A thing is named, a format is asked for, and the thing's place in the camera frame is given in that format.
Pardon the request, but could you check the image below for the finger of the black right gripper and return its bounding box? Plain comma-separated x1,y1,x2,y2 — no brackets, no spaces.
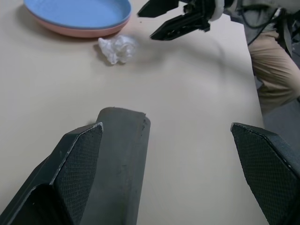
136,0,180,18
149,11,210,42

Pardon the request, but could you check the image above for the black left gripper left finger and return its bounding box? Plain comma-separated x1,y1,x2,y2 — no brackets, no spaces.
0,122,104,225

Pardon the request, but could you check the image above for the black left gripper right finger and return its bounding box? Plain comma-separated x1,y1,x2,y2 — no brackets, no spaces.
231,122,300,225

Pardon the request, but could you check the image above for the grey glasses case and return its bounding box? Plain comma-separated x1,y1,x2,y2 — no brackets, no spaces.
81,107,152,225

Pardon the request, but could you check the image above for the blue plate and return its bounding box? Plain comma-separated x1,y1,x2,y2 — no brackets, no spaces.
23,0,132,30

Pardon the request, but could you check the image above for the crumpled white tissue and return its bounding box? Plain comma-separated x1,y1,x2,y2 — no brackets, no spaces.
97,34,139,66

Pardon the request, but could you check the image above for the pink plate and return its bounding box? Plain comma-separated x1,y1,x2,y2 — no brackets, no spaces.
30,13,132,39

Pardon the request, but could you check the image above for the person in khaki trousers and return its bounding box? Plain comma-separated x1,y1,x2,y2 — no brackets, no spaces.
225,0,300,115

